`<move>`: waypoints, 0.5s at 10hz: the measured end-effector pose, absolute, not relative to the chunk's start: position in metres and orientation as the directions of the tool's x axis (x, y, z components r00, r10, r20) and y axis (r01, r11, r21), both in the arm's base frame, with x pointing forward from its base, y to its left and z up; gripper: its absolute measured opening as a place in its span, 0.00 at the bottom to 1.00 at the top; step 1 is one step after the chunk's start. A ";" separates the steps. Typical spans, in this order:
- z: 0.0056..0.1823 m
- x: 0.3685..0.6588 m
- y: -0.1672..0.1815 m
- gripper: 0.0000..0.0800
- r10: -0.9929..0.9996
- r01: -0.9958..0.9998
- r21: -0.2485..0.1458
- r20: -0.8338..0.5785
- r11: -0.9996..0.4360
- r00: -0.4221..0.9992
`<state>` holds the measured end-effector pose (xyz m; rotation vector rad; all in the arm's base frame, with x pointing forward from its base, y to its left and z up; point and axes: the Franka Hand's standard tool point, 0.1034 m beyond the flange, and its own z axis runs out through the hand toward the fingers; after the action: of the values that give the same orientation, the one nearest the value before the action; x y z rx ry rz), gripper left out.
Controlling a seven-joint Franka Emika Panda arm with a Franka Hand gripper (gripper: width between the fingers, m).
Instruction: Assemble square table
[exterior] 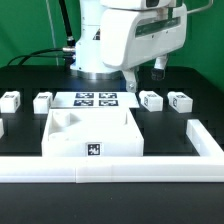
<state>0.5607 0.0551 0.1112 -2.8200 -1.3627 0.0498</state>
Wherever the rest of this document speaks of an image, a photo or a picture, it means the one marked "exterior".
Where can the white square table top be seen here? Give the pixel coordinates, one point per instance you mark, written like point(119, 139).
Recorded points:
point(91, 132)

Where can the white marker base plate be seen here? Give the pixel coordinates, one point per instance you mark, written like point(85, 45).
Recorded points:
point(95, 99)

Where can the white L-shaped obstacle fence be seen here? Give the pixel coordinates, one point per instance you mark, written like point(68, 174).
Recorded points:
point(206, 166)

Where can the white block at left edge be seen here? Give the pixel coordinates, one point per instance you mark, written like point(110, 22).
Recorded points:
point(1, 128)

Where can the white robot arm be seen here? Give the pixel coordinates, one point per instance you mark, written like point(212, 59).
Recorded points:
point(87, 59)

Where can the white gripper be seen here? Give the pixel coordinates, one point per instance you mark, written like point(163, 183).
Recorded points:
point(129, 38)

